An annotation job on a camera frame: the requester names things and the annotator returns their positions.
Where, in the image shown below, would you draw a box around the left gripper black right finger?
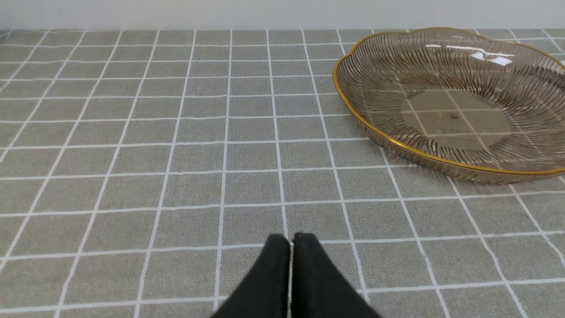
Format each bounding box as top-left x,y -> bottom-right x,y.
291,233 -> 380,318

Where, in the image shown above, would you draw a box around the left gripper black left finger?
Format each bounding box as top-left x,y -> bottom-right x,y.
212,234 -> 290,318

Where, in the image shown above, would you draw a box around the grey checkered tablecloth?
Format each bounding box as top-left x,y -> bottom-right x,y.
1,30 -> 564,318

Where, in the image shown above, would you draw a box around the brown transparent gold-rimmed plate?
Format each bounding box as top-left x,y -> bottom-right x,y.
332,27 -> 565,184

